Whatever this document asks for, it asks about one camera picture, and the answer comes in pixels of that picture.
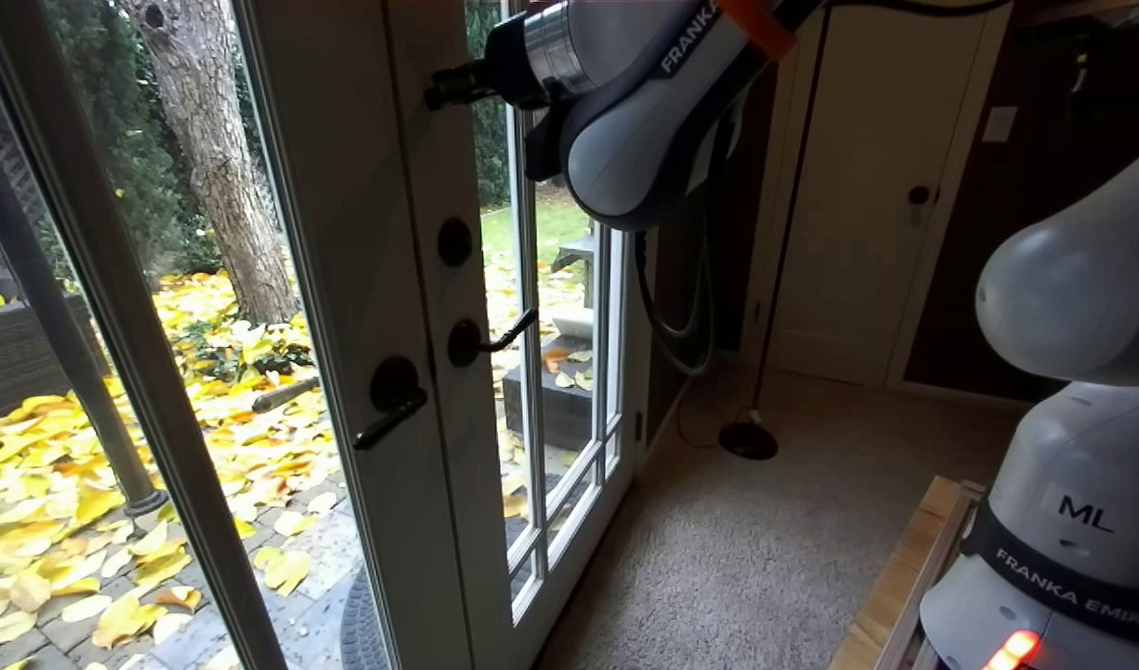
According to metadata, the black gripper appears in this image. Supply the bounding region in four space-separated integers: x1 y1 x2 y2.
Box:
424 10 563 121

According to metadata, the white glass door with deadbolt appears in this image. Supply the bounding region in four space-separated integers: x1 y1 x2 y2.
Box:
382 0 661 670

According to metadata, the round door deadbolt lock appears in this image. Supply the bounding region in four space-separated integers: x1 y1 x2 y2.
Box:
436 217 481 273

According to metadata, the white glass door without deadbolt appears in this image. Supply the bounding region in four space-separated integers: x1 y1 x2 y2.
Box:
0 0 473 670

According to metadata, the white interior door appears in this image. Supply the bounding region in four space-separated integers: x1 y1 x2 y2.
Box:
769 0 1017 391

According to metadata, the dark round door mat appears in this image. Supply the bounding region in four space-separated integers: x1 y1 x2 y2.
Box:
334 565 396 670

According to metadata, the dark green cypress shrub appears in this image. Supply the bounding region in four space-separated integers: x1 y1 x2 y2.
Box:
465 0 514 209

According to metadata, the grey garden bench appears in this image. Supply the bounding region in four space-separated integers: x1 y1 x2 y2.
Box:
548 227 599 340

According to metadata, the grey tree trunk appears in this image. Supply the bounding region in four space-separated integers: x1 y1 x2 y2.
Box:
118 0 307 327

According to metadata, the dark box holding leaves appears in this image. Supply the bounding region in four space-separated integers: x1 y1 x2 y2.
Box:
498 358 599 459

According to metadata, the black stand with round base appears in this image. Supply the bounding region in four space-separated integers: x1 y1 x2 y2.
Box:
717 0 843 467

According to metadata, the dark metal patio pole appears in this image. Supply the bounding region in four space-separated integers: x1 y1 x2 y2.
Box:
0 122 172 523

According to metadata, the dark wicker planter box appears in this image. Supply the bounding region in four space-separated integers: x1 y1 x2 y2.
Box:
0 294 100 421

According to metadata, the wooden robot platform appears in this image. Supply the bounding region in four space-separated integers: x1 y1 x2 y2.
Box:
826 473 987 670

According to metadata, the door lever handle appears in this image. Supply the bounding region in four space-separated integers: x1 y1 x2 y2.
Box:
352 351 432 456
444 304 543 371

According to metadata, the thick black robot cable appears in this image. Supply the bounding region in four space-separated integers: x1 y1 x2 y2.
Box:
635 122 731 385

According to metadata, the white light switch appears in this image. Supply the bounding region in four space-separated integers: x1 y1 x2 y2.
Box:
983 103 1020 148

